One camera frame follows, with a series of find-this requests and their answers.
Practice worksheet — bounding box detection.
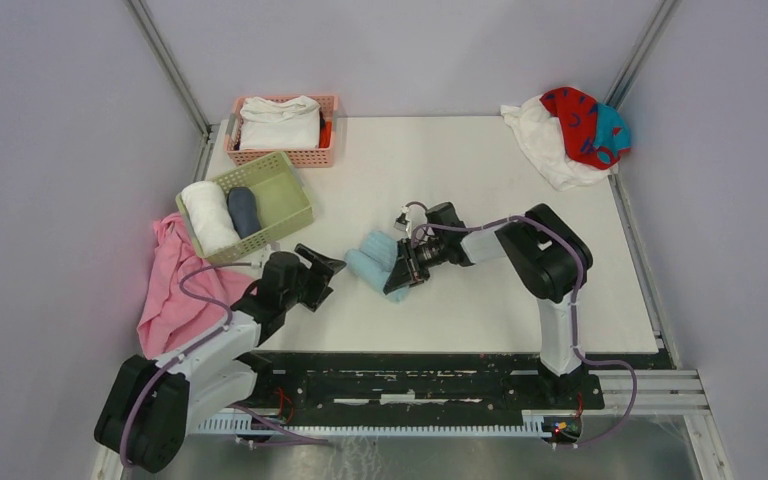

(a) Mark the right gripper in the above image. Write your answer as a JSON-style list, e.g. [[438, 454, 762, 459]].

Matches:
[[384, 236, 447, 295]]

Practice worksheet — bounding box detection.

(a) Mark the light blue towel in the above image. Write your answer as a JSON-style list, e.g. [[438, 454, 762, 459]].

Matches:
[[344, 230, 409, 304]]

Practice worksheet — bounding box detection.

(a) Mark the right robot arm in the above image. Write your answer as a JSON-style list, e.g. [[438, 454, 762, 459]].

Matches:
[[383, 202, 593, 408]]

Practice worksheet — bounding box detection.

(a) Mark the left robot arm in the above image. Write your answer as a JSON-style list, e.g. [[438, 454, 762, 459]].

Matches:
[[93, 244, 346, 473]]

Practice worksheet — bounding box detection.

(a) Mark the green plastic basket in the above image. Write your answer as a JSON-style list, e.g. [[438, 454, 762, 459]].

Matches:
[[176, 151, 314, 265]]

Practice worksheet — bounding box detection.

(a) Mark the rolled dark blue towel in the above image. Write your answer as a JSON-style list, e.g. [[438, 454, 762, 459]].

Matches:
[[227, 187, 262, 239]]

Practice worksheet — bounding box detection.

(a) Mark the pink plastic basket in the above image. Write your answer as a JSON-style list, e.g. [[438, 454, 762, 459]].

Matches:
[[222, 94, 340, 168]]

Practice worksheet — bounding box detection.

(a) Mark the rolled white towel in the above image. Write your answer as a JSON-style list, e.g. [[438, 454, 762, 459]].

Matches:
[[181, 181, 241, 256]]

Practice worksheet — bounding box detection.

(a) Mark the pink towel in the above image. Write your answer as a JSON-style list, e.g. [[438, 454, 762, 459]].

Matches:
[[137, 213, 253, 359]]

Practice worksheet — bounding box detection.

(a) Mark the folded white towel in basket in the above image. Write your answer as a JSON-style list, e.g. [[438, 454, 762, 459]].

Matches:
[[239, 96, 320, 150]]

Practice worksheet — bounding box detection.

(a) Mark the white crumpled towel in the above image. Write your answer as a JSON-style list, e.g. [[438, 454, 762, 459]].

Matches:
[[500, 96, 619, 192]]

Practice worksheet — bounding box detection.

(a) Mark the red and teal patterned towel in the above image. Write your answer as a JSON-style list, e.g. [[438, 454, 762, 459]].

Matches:
[[539, 86, 632, 170]]

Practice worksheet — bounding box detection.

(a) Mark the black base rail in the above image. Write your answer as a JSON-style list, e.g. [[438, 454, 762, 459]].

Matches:
[[243, 352, 605, 427]]

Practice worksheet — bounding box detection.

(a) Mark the white cable duct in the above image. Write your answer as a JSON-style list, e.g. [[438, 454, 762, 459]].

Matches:
[[191, 409, 551, 439]]

